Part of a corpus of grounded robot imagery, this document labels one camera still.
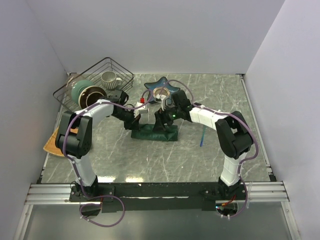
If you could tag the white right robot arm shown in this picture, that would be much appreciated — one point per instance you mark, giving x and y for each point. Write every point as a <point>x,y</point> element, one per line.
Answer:
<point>234,137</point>

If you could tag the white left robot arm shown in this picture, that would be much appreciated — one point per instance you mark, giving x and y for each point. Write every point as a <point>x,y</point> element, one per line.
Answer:
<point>75,133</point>

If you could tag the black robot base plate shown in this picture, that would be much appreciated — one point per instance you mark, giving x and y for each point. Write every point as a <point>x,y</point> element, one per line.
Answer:
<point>155,196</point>

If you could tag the clear glass jar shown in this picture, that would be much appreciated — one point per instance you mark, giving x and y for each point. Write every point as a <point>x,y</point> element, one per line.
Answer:
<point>72,79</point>

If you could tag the aluminium frame rail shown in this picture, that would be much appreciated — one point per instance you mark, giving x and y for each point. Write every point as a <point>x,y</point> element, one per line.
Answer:
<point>267,192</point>

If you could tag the green ceramic bowl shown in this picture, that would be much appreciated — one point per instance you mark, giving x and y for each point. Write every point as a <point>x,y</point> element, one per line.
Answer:
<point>78,87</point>

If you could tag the orange woven fan-shaped mat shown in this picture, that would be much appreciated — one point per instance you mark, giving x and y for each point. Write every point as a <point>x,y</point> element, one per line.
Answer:
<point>50,146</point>

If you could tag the black wire dish rack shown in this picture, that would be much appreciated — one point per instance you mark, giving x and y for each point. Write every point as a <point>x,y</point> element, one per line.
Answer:
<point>93,74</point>

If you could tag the iridescent rainbow metal spoon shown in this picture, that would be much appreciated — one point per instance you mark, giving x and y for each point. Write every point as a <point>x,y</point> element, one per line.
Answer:
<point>203,136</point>

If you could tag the striped grey ceramic mug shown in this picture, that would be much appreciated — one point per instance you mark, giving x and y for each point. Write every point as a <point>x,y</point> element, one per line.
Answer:
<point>110,80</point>

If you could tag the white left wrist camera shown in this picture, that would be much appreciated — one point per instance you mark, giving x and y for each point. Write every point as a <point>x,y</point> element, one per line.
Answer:
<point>140,107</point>

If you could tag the dark green cloth napkin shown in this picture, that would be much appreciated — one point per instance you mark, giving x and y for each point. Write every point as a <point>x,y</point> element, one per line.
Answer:
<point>146,132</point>

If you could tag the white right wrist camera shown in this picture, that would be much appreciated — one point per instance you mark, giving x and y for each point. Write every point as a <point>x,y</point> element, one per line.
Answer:
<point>160,98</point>

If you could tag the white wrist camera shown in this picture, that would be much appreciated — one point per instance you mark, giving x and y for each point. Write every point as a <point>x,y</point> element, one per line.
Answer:
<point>140,107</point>
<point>160,98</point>

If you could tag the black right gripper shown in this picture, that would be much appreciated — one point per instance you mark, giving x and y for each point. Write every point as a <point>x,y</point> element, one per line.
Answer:
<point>161,119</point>

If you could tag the blue star-shaped ceramic dish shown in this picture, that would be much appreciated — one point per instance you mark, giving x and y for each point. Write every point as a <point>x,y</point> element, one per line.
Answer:
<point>163,81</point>

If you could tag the dark brown ceramic bowl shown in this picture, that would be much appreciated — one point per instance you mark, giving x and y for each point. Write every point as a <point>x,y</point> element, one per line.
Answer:
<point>90,95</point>

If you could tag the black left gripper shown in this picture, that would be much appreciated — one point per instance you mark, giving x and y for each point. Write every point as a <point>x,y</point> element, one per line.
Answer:
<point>133,124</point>

